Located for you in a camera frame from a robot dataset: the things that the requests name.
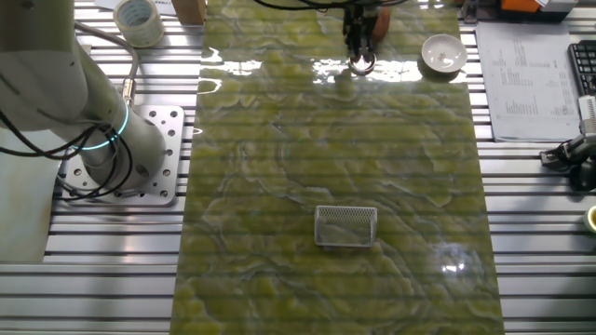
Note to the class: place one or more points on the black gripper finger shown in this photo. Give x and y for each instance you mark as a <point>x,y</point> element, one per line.
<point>355,49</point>
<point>367,49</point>

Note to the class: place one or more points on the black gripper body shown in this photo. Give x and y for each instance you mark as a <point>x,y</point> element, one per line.
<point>361,21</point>

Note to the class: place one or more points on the small shiny steel dish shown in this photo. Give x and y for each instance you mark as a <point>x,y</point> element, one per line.
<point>362,70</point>

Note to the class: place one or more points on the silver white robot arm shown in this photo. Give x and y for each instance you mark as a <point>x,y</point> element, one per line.
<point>37,70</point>

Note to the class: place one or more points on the white ceramic plate with flower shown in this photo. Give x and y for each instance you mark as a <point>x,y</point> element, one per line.
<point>443,53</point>

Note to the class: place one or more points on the person bare hand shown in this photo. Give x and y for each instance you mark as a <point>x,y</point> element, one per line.
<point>384,23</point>

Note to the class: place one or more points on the green marble pattern mat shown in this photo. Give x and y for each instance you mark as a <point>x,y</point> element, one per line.
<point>326,163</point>

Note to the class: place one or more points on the orange box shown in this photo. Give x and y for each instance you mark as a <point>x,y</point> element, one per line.
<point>519,4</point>

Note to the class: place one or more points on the printed table paper sheet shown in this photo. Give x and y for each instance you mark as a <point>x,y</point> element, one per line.
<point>526,93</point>

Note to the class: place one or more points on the small cardboard box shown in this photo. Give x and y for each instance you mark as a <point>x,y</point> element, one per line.
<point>188,11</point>

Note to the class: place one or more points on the light grey box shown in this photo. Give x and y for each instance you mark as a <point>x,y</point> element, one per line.
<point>559,4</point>

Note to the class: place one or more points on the clear packing tape roll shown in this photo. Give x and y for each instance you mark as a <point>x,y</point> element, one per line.
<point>149,32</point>

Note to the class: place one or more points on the black computer keyboard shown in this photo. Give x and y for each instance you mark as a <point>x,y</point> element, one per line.
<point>584,65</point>

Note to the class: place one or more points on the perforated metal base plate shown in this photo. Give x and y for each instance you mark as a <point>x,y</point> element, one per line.
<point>170,121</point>

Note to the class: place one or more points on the black camera stand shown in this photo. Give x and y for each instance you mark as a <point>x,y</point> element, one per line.
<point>584,177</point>

